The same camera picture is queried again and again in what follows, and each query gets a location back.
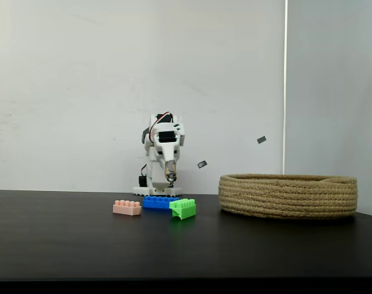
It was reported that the red black servo cable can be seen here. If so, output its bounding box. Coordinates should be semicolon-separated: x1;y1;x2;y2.
150;111;174;135

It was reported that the green lego block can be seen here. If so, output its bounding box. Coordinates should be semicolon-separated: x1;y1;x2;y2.
169;198;197;221

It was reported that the blue lego block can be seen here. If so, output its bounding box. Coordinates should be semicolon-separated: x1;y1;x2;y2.
142;195;180;212

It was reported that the woven rope basket tray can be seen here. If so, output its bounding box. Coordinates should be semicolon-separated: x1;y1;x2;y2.
218;173;359;219

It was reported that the pink lego block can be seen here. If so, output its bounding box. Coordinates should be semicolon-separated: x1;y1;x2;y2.
112;199;142;217

